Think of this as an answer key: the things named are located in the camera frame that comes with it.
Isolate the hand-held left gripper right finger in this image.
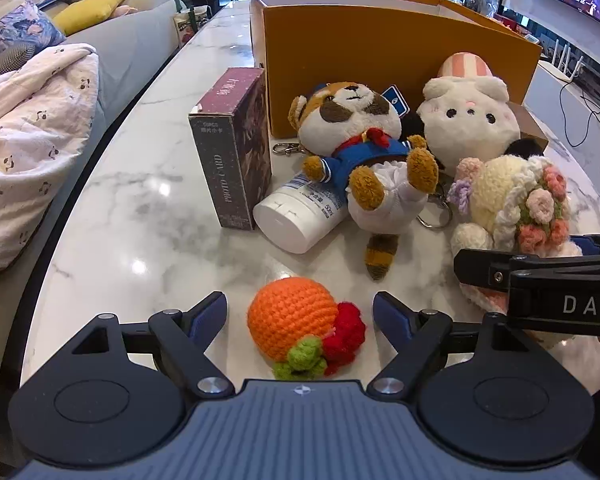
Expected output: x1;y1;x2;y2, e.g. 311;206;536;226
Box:
366;291;531;401

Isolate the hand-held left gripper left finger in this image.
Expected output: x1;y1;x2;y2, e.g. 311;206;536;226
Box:
70;291;236;400

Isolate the crochet orange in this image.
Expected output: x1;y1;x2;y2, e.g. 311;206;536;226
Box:
247;276;367;380

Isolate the crochet doll with flowers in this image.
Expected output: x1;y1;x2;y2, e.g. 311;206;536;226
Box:
447;155;588;348

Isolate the white lotion tube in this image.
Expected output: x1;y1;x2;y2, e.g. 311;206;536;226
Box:
252;170;351;254

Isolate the gold rectangular box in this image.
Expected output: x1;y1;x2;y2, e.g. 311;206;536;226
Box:
507;102;549;153

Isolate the white bunny plush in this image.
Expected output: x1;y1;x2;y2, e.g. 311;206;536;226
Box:
416;51;523;176

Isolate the dark photo card box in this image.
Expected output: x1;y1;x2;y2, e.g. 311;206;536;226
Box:
188;66;273;231

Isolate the red panda sailor plush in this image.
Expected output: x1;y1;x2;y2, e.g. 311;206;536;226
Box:
287;80;440;281

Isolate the orange cardboard box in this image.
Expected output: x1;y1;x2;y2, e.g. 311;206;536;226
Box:
248;0;543;139

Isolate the white marble television cabinet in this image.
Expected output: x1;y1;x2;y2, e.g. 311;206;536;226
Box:
500;5;600;176

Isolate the white router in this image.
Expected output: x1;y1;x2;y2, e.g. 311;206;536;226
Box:
549;41;587;84

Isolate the blue plush tag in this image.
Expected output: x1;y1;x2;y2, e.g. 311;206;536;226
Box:
381;85;405;118

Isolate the panda printed blanket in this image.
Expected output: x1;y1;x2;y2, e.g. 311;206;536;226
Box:
0;42;101;276

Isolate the grey sofa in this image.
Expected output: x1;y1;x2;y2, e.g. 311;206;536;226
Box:
0;0;181;466

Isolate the printed paper bag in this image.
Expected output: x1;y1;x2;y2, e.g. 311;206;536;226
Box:
172;5;212;49

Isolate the yellow pillow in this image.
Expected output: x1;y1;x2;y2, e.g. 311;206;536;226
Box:
52;0;136;37

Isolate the blue floral pillow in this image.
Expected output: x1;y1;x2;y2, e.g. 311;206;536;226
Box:
0;0;67;56

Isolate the metal key ring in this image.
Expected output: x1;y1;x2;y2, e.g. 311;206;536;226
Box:
416;180;454;230

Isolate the black cable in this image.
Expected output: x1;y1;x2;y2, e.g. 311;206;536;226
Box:
559;77;600;149

